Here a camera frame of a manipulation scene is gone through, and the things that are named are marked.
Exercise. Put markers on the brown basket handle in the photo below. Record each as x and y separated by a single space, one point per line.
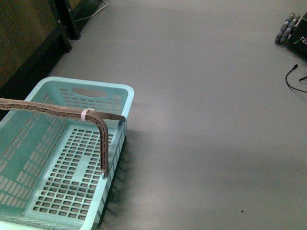
95 117

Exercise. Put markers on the light blue plastic basket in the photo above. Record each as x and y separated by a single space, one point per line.
50 175

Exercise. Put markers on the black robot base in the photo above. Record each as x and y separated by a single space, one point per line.
298 38

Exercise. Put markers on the white cable tie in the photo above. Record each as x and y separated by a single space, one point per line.
84 113

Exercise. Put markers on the black table frame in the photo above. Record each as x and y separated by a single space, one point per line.
66 23

